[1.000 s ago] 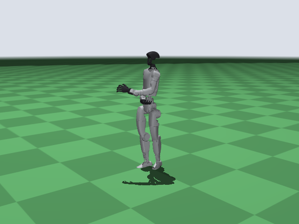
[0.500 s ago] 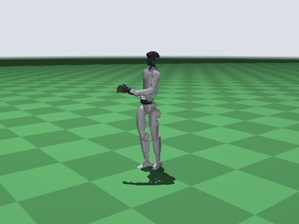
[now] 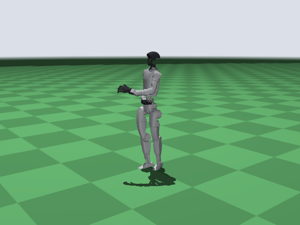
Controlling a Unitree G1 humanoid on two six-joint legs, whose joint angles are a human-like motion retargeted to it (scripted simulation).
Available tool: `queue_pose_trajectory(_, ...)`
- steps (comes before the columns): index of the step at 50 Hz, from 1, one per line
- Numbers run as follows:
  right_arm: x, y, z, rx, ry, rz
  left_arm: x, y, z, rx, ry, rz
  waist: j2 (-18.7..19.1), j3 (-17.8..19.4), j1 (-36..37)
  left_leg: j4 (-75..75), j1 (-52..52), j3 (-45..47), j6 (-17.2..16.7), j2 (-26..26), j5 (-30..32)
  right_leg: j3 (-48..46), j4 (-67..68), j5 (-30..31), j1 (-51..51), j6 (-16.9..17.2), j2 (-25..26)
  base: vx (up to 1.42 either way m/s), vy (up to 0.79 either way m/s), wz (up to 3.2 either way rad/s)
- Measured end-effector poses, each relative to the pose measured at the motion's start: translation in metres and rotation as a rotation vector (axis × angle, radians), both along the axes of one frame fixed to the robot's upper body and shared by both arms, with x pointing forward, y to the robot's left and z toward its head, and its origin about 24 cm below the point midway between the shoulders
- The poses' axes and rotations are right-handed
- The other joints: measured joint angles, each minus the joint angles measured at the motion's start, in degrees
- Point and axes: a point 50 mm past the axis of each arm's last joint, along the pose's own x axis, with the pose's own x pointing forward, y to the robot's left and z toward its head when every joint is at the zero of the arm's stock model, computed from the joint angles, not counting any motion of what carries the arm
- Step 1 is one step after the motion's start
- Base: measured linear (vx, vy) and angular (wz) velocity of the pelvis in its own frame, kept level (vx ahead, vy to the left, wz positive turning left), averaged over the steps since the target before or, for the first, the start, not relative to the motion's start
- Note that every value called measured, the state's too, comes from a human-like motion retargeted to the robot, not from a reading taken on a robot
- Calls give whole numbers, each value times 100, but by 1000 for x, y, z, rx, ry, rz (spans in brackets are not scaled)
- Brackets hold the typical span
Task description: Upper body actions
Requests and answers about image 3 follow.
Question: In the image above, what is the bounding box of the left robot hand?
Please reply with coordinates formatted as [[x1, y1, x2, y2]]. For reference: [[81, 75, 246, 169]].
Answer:
[[118, 84, 134, 95]]

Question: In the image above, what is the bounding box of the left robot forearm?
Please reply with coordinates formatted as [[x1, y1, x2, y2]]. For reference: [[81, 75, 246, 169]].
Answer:
[[130, 88, 154, 97]]

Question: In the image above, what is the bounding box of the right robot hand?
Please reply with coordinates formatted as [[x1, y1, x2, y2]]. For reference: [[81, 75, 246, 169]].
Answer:
[[141, 100, 152, 105]]

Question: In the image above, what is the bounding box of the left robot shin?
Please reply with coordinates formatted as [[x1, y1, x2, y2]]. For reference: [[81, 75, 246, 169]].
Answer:
[[153, 136, 162, 163]]

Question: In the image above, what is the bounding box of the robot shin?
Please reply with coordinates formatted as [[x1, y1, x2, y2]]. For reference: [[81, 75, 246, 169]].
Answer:
[[141, 137, 151, 164], [153, 136, 162, 163]]

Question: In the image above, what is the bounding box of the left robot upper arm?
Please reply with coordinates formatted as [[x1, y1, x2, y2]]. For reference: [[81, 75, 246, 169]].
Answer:
[[150, 71, 161, 95]]

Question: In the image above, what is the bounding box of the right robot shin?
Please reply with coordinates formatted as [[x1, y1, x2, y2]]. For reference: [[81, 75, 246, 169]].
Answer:
[[141, 137, 151, 164]]

